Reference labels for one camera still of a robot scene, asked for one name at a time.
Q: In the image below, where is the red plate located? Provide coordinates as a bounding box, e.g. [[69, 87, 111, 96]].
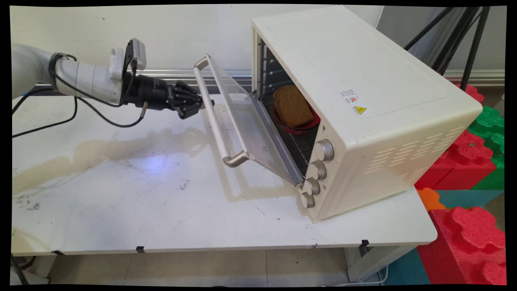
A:
[[272, 104, 321, 135]]

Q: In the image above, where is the large red foam block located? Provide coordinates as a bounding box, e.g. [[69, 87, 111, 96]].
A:
[[416, 206, 506, 285]]

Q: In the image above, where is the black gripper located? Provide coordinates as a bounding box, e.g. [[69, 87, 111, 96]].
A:
[[132, 74, 215, 120]]

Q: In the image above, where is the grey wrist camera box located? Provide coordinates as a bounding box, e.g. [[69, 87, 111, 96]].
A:
[[124, 38, 147, 72]]

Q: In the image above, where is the aluminium wall rail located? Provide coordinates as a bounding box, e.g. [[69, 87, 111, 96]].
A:
[[32, 69, 505, 88]]

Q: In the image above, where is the black tripod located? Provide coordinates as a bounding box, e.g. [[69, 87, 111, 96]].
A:
[[404, 6, 490, 91]]

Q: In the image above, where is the wire oven rack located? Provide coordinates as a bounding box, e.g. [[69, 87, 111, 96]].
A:
[[262, 95, 319, 176]]

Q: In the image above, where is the small red foam block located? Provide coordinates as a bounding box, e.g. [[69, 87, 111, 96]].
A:
[[454, 83, 484, 103]]

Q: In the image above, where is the green foam block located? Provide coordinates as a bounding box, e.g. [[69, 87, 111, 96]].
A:
[[469, 106, 505, 190]]

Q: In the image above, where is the brown bread slice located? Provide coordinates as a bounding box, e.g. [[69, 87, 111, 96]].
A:
[[273, 84, 315, 128]]

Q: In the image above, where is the teal foam block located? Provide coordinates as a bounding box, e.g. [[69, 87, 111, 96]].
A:
[[434, 189, 504, 209]]

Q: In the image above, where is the medium red foam block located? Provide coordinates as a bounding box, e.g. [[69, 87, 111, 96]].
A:
[[414, 129, 496, 190]]

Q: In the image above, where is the cream toaster oven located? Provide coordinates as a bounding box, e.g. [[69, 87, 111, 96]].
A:
[[251, 5, 483, 223]]

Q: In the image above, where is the white table leg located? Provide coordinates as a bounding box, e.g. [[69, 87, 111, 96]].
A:
[[345, 242, 420, 282]]

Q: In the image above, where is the orange foam piece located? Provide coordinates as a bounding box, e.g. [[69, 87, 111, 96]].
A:
[[417, 187, 447, 211]]

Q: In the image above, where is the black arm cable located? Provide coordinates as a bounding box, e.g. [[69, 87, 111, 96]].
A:
[[11, 53, 149, 139]]

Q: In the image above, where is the glass oven door with handle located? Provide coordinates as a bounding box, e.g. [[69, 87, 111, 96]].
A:
[[193, 55, 304, 186]]

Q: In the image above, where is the white floor cable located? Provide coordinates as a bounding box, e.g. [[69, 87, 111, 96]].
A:
[[323, 265, 389, 287]]

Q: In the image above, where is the teal foam floor mat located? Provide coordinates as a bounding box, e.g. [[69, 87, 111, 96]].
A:
[[384, 247, 431, 285]]

